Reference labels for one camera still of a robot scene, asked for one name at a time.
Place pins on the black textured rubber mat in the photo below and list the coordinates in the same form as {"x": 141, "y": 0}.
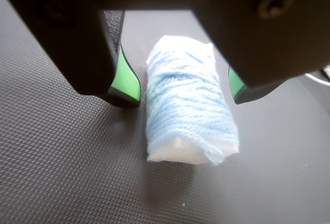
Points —
{"x": 77, "y": 170}

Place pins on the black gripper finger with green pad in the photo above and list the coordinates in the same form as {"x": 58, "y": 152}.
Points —
{"x": 263, "y": 43}
{"x": 77, "y": 54}

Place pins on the blue yarn wrapped block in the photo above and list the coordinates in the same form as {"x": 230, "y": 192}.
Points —
{"x": 185, "y": 105}

